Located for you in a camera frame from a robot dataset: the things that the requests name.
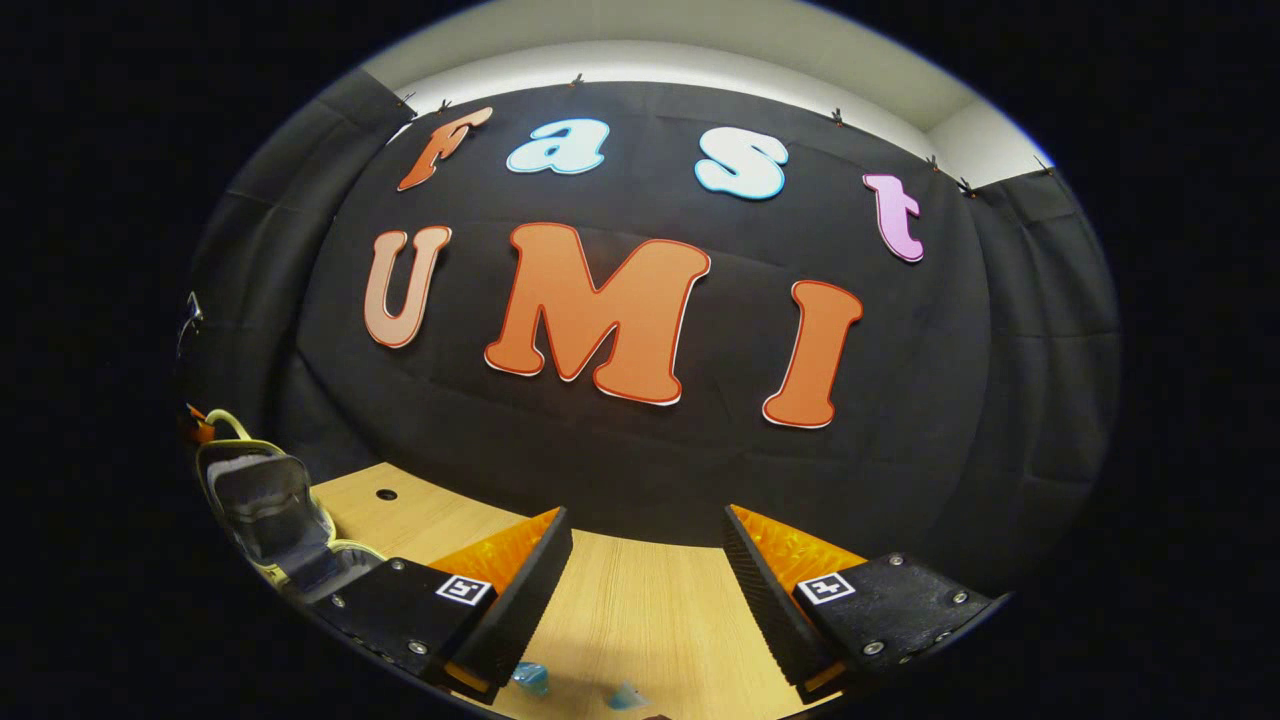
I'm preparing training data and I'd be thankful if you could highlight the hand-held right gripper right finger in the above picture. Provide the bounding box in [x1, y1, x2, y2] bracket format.
[722, 504, 1011, 704]

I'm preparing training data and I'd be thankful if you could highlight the pale yellow small suitcase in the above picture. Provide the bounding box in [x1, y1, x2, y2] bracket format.
[193, 408, 386, 601]

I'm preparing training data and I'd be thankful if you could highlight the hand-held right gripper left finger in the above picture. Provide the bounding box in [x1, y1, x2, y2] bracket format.
[300, 506, 574, 706]

